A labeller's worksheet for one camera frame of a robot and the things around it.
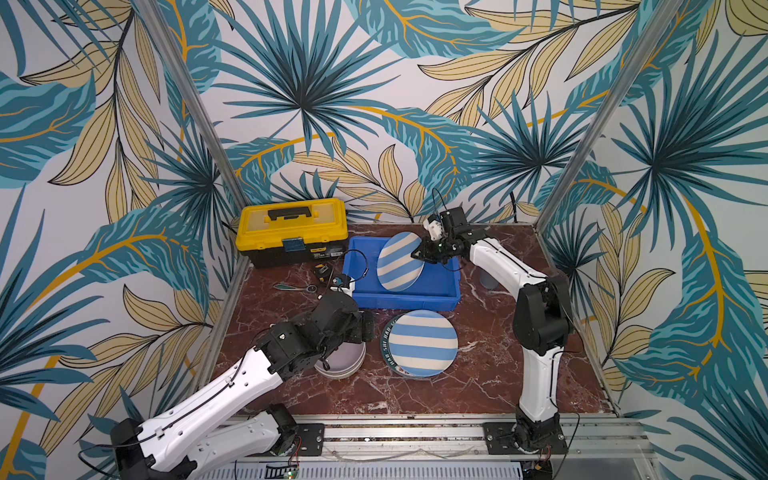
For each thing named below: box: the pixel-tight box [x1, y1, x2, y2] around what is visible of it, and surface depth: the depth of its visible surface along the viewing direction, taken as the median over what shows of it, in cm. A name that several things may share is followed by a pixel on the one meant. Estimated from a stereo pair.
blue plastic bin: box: [342, 236, 461, 311], surface depth 94 cm
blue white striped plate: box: [376, 232, 425, 292], surface depth 99 cm
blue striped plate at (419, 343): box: [380, 309, 459, 379], surface depth 88 cm
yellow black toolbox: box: [235, 198, 349, 268], surface depth 99 cm
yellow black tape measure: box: [314, 264, 331, 282], surface depth 105 cm
